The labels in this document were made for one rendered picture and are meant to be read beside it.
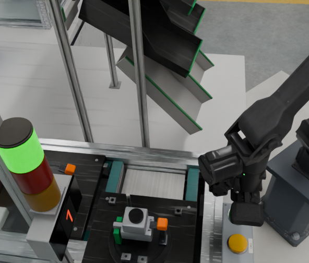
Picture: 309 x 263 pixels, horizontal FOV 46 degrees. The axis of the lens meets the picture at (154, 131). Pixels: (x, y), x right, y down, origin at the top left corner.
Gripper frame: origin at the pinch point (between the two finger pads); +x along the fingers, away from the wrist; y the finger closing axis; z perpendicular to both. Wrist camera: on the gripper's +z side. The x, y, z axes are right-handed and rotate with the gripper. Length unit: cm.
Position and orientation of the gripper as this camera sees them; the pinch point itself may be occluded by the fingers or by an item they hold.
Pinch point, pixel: (242, 195)
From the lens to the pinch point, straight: 82.8
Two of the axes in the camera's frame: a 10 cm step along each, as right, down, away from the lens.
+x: 0.4, 6.6, 7.5
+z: -9.9, -0.8, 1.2
